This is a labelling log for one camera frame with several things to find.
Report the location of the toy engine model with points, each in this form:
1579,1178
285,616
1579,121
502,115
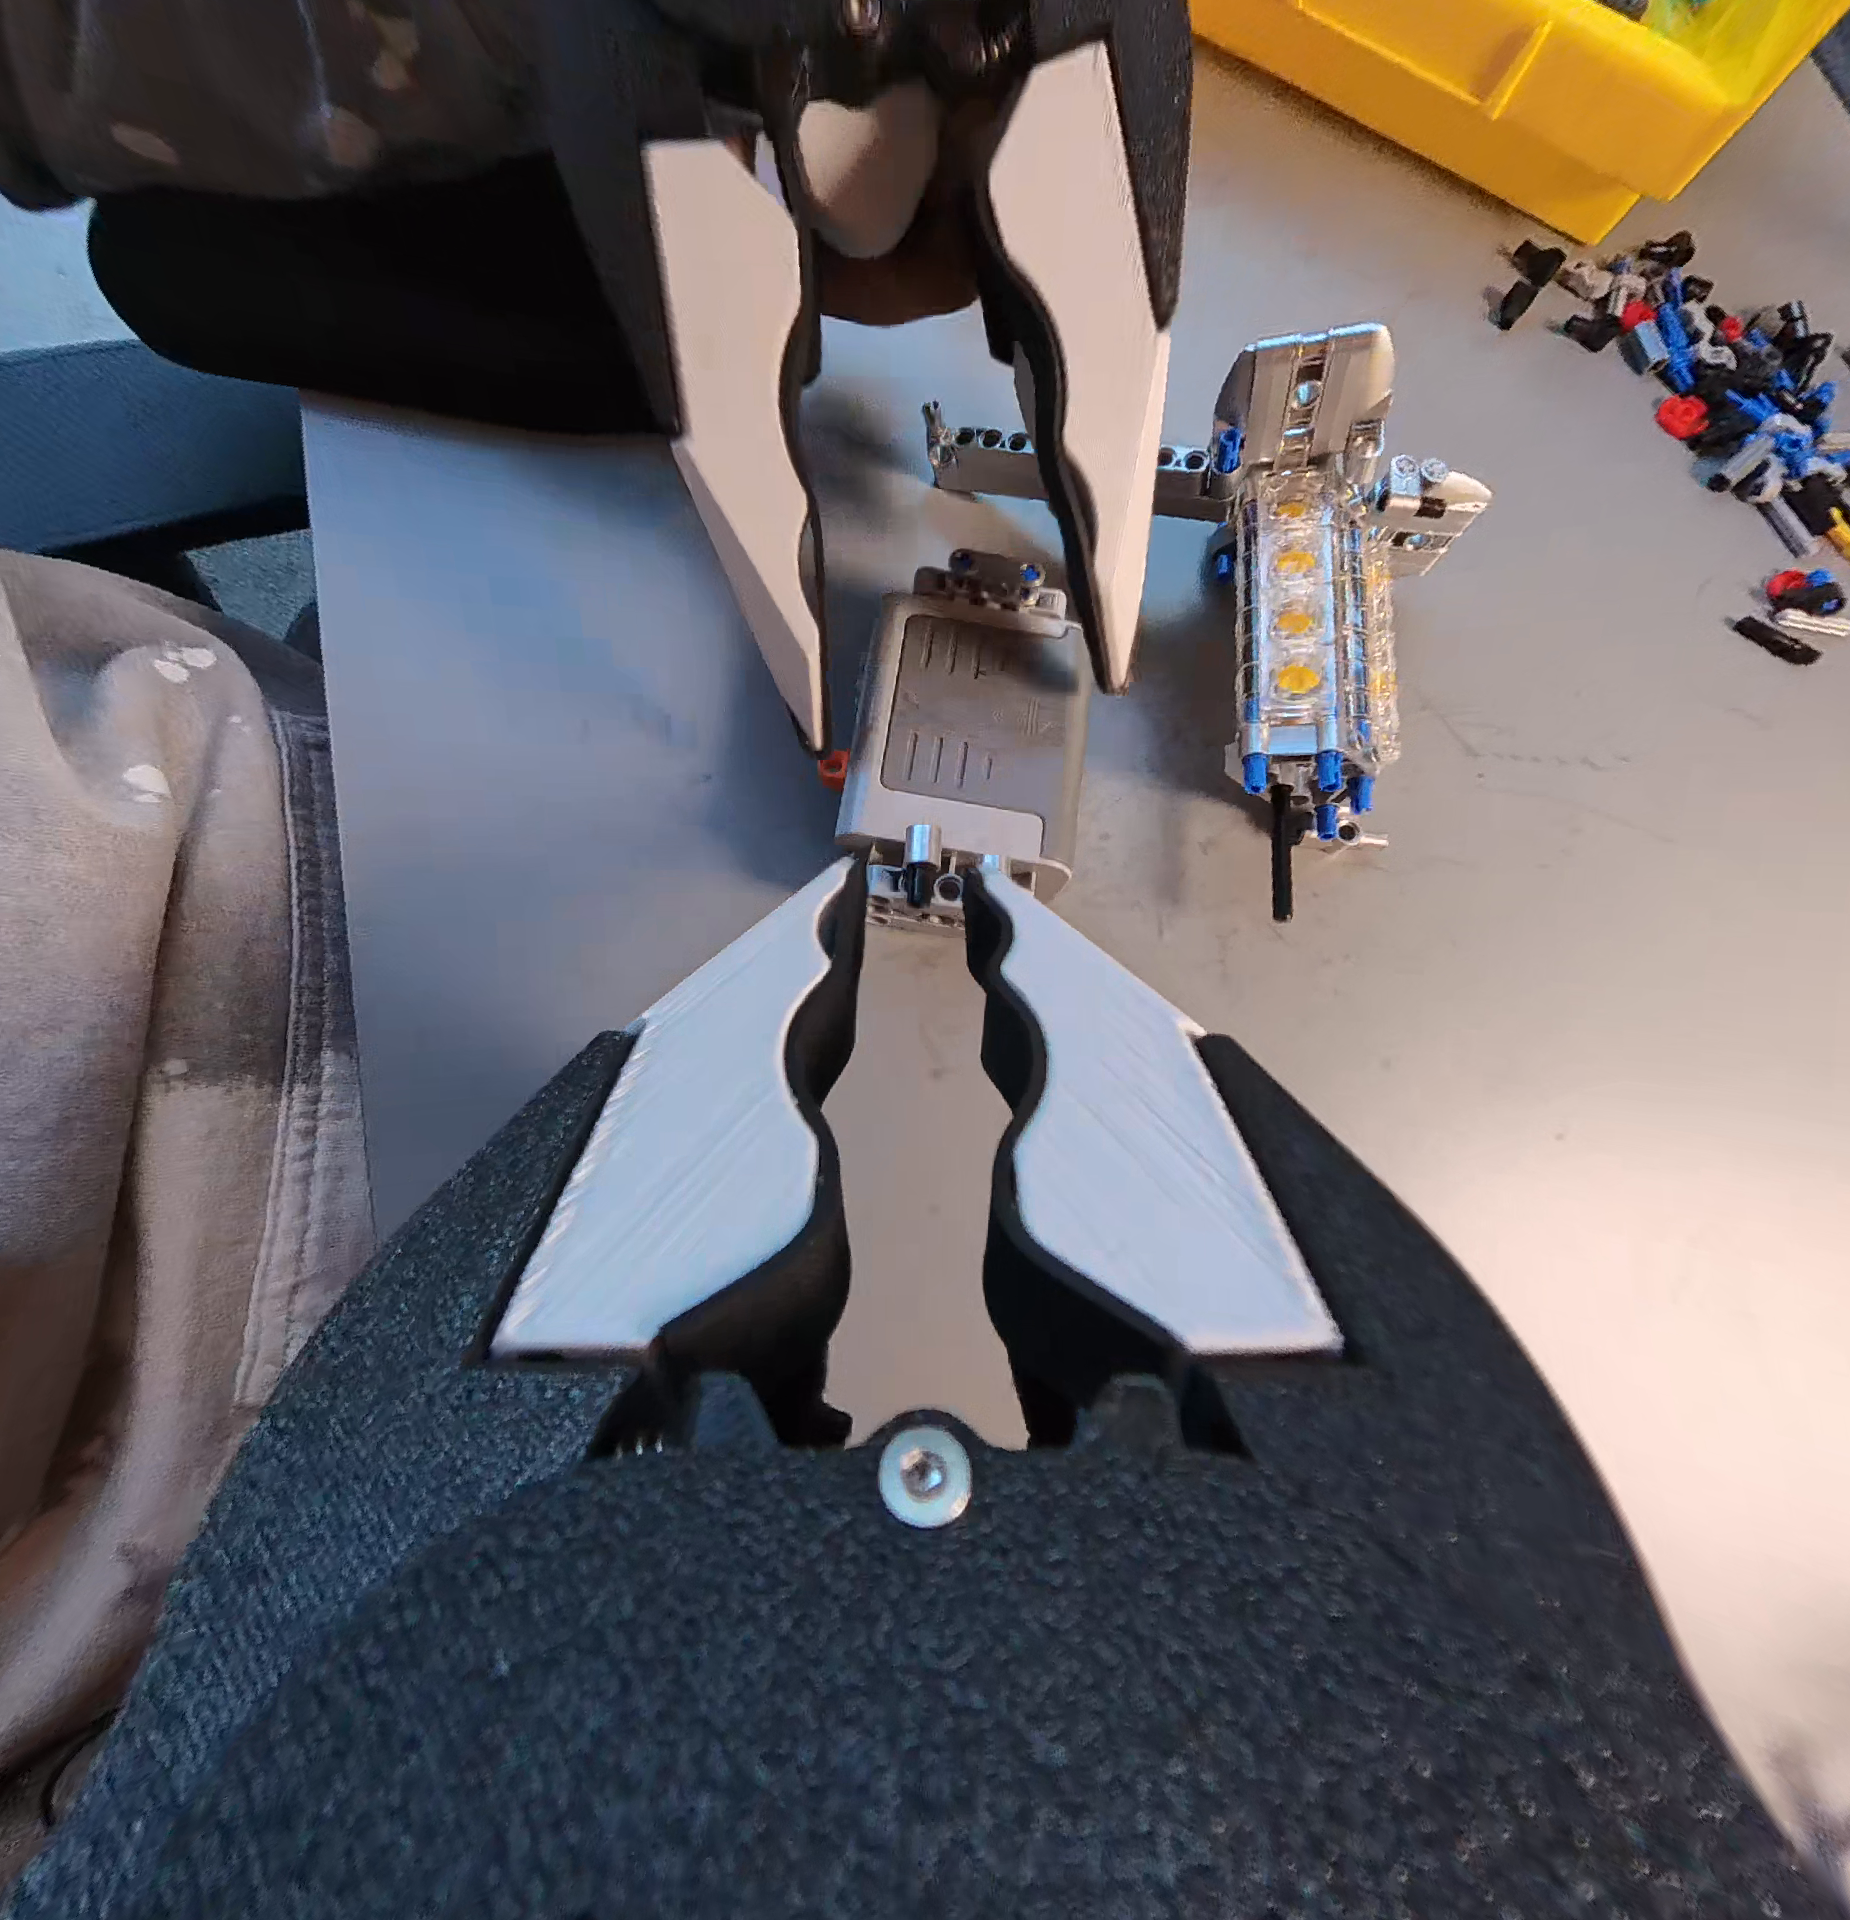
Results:
1300,570

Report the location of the grey battery box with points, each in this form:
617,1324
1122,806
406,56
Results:
971,721

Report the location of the yellow plastic bin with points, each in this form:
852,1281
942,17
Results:
1495,76

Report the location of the black office chair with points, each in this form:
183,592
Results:
114,452

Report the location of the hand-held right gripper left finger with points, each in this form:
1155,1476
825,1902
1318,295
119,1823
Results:
669,1185

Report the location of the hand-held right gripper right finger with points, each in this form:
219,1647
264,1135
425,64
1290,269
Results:
1166,1185

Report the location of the scattered small coloured parts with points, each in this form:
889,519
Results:
1735,389

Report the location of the person's left forearm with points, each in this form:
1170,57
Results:
236,91

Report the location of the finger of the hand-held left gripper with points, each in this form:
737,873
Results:
1106,330
731,330

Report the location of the black long connector pin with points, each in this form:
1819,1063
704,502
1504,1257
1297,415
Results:
955,879

